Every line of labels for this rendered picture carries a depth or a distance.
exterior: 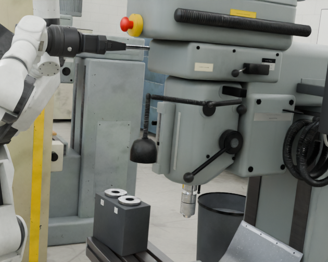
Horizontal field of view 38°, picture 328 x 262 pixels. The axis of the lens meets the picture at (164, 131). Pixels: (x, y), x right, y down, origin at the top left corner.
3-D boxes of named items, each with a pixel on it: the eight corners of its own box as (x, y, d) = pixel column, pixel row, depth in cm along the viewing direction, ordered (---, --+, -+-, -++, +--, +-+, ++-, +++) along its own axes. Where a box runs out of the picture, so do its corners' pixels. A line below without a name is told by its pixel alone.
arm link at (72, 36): (108, 28, 135) (67, 24, 130) (106, 63, 137) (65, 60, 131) (92, 28, 146) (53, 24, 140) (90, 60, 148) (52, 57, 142)
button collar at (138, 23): (135, 36, 127) (137, 13, 126) (126, 36, 132) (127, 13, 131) (142, 37, 128) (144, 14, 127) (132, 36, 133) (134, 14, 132)
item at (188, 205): (184, 216, 148) (185, 198, 147) (177, 211, 152) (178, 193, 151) (197, 215, 150) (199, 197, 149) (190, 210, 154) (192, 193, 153)
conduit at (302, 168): (299, 191, 133) (308, 117, 130) (260, 175, 147) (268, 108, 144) (343, 186, 143) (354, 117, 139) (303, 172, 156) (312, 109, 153)
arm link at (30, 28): (48, 18, 132) (39, 35, 121) (43, 48, 137) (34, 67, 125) (24, 12, 131) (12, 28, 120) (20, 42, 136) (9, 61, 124)
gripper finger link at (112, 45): (124, 52, 141) (105, 50, 138) (125, 41, 140) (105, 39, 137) (127, 52, 139) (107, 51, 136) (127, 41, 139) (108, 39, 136)
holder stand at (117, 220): (121, 257, 180) (125, 206, 177) (92, 236, 197) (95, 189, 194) (147, 250, 188) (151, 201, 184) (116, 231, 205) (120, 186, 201)
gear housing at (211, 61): (187, 79, 127) (191, 41, 125) (144, 71, 147) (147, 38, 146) (281, 83, 143) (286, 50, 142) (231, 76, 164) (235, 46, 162)
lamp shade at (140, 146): (124, 160, 125) (126, 137, 124) (137, 155, 132) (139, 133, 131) (149, 165, 123) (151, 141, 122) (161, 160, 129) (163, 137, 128)
